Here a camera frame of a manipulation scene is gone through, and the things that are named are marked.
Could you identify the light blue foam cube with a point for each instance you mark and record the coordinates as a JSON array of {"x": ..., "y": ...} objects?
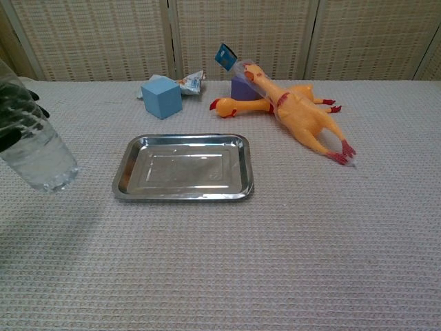
[{"x": 162, "y": 100}]

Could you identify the clear plastic water bottle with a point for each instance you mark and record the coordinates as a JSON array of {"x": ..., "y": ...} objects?
[{"x": 44, "y": 162}]

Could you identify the small rubber chicken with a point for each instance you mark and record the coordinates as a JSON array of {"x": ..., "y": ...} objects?
[{"x": 227, "y": 106}]

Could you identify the woven beige screen panel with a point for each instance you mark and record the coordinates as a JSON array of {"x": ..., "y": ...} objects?
[
  {"x": 372, "y": 34},
  {"x": 268, "y": 27},
  {"x": 86, "y": 34}
]

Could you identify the large bagged rubber chicken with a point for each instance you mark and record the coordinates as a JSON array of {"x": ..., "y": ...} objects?
[{"x": 303, "y": 117}]

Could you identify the purple foam cube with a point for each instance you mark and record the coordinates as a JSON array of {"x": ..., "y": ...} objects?
[{"x": 241, "y": 90}]

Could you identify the crumpled white snack wrapper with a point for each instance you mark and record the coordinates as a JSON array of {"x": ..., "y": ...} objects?
[{"x": 191, "y": 84}]

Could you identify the blue packaging header card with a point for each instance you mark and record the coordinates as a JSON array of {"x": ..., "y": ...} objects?
[{"x": 225, "y": 57}]

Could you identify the black grey left robot hand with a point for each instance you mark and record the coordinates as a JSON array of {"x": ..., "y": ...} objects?
[{"x": 13, "y": 110}]

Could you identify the white waffle tablecloth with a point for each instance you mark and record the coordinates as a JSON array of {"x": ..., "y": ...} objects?
[{"x": 220, "y": 258}]

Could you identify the silver metal tray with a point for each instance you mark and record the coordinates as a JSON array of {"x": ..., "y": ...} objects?
[{"x": 186, "y": 172}]

